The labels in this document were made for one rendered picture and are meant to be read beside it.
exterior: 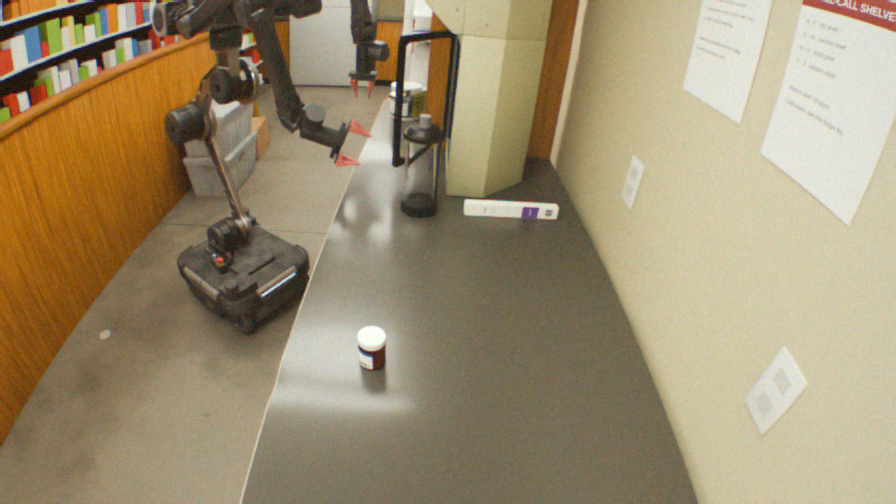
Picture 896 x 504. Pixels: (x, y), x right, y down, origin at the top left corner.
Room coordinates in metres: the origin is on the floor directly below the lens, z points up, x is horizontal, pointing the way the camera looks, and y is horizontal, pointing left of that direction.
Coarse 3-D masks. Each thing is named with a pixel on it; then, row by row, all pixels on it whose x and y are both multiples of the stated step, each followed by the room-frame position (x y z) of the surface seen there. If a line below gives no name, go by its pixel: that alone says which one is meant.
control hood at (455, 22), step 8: (424, 0) 1.15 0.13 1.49; (432, 0) 1.15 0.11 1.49; (440, 0) 1.15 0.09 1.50; (448, 0) 1.16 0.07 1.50; (456, 0) 1.16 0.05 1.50; (464, 0) 1.16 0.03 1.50; (432, 8) 1.15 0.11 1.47; (440, 8) 1.15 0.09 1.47; (448, 8) 1.16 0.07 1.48; (456, 8) 1.16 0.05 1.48; (464, 8) 1.16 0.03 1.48; (440, 16) 1.15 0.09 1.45; (448, 16) 1.16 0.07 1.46; (456, 16) 1.16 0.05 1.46; (464, 16) 1.16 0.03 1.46; (448, 24) 1.16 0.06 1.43; (456, 24) 1.16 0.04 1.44; (456, 32) 1.16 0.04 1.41
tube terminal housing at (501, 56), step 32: (480, 0) 1.16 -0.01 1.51; (512, 0) 1.17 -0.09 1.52; (544, 0) 1.29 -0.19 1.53; (480, 32) 1.16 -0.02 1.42; (512, 32) 1.19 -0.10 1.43; (544, 32) 1.31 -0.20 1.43; (480, 64) 1.16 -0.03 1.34; (512, 64) 1.20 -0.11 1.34; (480, 96) 1.16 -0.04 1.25; (512, 96) 1.22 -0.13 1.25; (480, 128) 1.17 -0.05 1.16; (512, 128) 1.24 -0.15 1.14; (480, 160) 1.17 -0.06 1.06; (512, 160) 1.26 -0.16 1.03; (448, 192) 1.16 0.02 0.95; (480, 192) 1.17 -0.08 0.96
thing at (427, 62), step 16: (416, 48) 1.26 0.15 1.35; (432, 48) 1.34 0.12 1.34; (448, 48) 1.43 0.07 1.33; (416, 64) 1.27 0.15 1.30; (432, 64) 1.35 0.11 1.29; (448, 64) 1.44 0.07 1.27; (416, 80) 1.28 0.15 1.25; (432, 80) 1.36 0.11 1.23; (416, 96) 1.28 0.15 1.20; (432, 96) 1.37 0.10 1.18; (416, 112) 1.29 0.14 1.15; (432, 112) 1.37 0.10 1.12; (400, 144) 1.22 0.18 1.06
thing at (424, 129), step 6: (426, 114) 1.07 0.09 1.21; (420, 120) 1.05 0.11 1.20; (426, 120) 1.05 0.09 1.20; (414, 126) 1.05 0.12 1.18; (420, 126) 1.05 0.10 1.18; (426, 126) 1.05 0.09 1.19; (432, 126) 1.07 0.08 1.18; (438, 126) 1.07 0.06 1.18; (408, 132) 1.04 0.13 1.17; (414, 132) 1.02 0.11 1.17; (420, 132) 1.02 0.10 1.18; (426, 132) 1.02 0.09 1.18; (432, 132) 1.03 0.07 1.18; (438, 132) 1.04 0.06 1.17
